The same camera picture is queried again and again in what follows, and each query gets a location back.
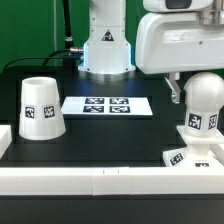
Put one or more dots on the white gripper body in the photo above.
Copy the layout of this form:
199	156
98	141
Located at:
180	35

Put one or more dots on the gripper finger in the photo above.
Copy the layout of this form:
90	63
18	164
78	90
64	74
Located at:
171	79

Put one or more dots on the white lamp bulb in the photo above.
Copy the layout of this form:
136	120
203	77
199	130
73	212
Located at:
204	99

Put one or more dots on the white lamp base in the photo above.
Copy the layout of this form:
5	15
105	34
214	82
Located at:
197	153

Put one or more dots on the white lamp shade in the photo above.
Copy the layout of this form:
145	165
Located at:
41	116

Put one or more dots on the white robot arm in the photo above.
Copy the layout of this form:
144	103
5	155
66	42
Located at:
107	53

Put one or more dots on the white marker plate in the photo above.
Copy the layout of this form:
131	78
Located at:
80	105

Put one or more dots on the white right fence rail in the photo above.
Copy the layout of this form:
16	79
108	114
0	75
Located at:
218	150

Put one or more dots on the white fence rail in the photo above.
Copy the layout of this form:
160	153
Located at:
110	181
5	138
218	150

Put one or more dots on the white front fence rail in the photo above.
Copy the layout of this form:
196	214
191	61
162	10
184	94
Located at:
110	181

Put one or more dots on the white left fence rail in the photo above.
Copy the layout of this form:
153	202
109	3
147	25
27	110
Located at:
5	138

